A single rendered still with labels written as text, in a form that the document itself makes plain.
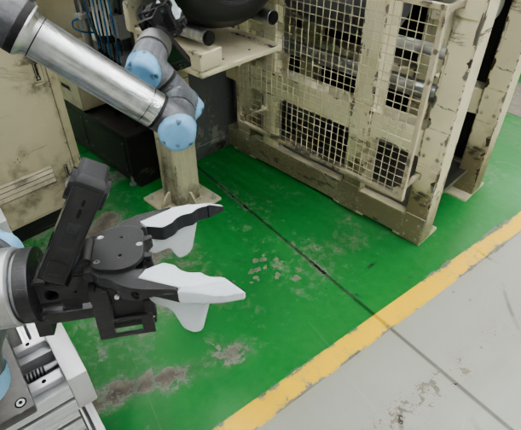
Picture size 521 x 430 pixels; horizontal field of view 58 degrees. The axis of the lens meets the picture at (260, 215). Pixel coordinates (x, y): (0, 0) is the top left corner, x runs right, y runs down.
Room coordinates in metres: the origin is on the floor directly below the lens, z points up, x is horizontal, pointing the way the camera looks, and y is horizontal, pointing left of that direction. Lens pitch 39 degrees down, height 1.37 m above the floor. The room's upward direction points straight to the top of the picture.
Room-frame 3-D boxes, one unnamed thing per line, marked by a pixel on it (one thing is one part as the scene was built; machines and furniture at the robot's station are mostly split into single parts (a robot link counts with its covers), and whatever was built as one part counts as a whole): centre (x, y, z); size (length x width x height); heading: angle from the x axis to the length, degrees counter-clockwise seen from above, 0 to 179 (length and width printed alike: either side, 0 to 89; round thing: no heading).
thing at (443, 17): (1.72, -0.22, 0.65); 0.90 x 0.02 x 0.70; 46
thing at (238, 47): (1.64, 0.18, 0.80); 0.37 x 0.36 x 0.02; 136
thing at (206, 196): (1.81, 0.37, 0.02); 0.27 x 0.27 x 0.04; 46
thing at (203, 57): (1.54, 0.28, 0.84); 0.36 x 0.09 x 0.06; 46
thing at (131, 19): (1.77, 0.31, 0.90); 0.40 x 0.03 x 0.10; 136
